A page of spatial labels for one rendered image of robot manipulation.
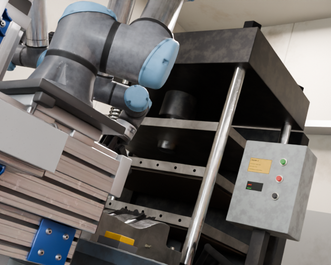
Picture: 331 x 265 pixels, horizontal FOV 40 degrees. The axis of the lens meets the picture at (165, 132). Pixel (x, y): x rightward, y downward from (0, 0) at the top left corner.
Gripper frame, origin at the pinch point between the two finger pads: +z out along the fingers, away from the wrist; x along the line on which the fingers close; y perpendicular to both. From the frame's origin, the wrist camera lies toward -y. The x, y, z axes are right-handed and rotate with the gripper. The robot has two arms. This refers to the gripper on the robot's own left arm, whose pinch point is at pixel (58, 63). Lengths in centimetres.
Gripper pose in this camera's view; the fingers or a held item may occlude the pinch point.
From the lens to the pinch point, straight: 204.1
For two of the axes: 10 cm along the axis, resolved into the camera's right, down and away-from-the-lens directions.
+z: 2.4, 3.4, 9.1
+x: 8.8, 3.3, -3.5
